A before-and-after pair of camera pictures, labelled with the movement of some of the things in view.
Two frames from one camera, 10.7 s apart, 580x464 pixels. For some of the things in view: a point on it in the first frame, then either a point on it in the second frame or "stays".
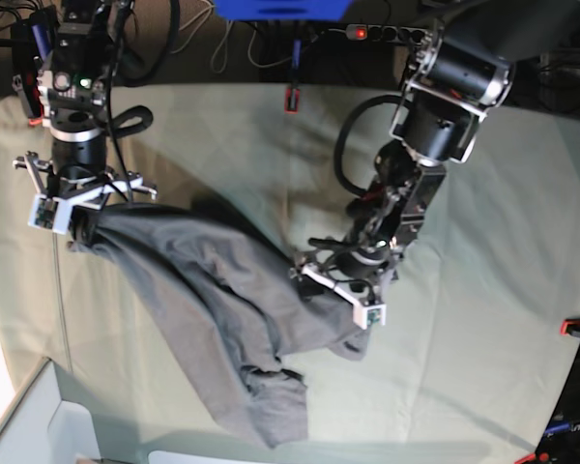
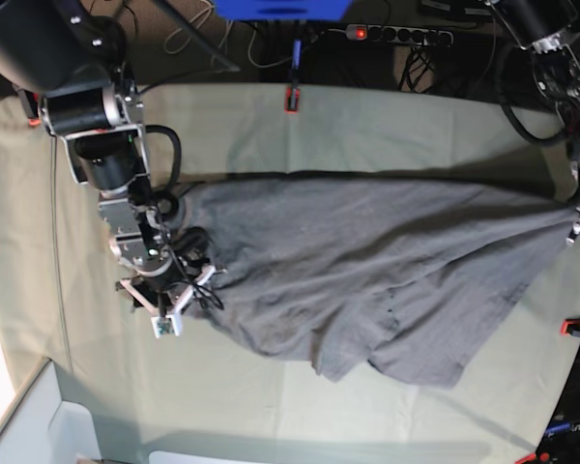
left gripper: (79, 154) -> (158, 256)
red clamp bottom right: (534, 457) stays
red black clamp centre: (292, 96) stays
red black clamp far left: (27, 82) stays
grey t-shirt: (247, 309) -> (395, 276)
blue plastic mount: (281, 11) stays
